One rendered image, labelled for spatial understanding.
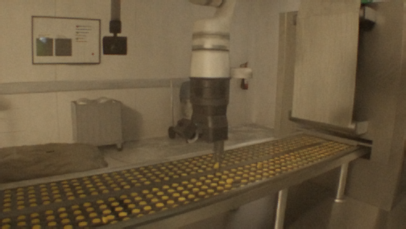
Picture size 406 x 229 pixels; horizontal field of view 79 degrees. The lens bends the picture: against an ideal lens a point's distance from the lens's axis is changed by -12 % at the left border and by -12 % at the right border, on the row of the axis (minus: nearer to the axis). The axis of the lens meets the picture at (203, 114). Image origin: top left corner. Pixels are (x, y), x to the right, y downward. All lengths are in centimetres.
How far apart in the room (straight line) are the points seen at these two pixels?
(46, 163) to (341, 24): 75
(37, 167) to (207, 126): 33
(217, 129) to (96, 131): 327
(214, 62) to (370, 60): 46
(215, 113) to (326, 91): 38
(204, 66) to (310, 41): 41
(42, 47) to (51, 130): 112
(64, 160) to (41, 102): 355
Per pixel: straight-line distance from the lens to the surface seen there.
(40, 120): 416
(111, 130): 378
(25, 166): 58
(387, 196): 84
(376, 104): 80
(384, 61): 80
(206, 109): 50
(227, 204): 45
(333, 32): 79
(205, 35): 50
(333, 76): 78
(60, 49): 411
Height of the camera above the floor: 115
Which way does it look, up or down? 10 degrees down
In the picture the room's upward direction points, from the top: 1 degrees clockwise
